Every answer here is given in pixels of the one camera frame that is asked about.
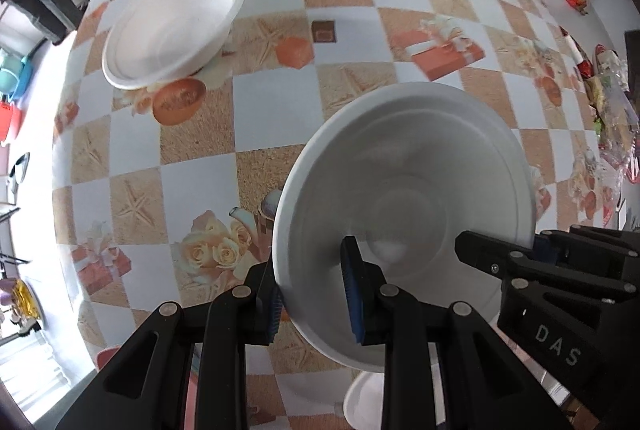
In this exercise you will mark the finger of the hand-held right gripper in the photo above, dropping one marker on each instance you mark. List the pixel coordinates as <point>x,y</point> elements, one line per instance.
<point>485,255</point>
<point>545,247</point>

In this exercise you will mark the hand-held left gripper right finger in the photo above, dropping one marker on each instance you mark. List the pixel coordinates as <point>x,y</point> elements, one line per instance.
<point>350,290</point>

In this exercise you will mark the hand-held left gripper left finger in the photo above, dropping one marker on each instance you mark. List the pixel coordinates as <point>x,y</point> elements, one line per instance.
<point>275,315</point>

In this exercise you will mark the white round bowl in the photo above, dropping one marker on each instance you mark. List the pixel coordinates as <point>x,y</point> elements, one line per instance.
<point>170,24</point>
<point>400,169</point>

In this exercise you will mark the large white round plate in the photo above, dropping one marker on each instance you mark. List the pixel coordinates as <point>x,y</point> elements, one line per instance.
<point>365,402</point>

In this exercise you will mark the clear wrapped snack tray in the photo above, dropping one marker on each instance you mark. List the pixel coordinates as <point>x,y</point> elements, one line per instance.
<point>612,109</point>

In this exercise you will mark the printed checkered tablecloth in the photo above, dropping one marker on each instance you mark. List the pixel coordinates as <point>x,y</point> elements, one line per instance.
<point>200,149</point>

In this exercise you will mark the yellow wrapped object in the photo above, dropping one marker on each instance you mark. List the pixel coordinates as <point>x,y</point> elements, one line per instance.
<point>26,300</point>

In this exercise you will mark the red plastic basket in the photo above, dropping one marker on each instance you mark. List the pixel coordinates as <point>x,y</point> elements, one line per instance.
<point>9,122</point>

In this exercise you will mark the teal plastic container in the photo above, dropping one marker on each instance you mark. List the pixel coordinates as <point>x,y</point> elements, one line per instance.
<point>12,74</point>

